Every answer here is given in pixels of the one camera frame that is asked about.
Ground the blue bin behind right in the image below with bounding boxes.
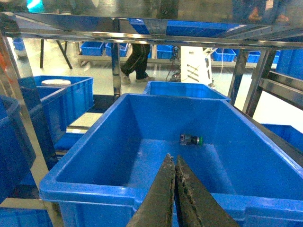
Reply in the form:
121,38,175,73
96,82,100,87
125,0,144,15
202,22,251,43
143,81,230,103

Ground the steel left shelf rack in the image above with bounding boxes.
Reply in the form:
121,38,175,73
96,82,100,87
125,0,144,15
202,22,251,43
0,0,303,227

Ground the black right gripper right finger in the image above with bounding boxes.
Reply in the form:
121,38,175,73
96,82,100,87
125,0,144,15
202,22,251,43
175,155,239,227

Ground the large blue bin right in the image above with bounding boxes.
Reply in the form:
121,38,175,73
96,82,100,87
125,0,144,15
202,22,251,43
40,94,303,227

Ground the person in dark trousers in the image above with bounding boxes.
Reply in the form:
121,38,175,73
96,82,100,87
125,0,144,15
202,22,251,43
120,44,155,85

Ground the blue bin behind left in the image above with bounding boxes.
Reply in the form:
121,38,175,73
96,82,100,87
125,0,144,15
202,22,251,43
19,75,94,144

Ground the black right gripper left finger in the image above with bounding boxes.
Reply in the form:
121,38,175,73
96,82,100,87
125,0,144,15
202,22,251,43
127,154,176,227

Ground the blue bin center upper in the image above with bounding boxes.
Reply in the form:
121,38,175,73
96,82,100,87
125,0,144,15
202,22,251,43
0,95,36,202

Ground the white round lid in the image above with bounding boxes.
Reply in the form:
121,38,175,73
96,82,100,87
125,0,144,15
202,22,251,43
41,79,71,87

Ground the green push button switch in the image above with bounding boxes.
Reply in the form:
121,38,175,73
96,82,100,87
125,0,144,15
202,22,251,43
180,134,203,146

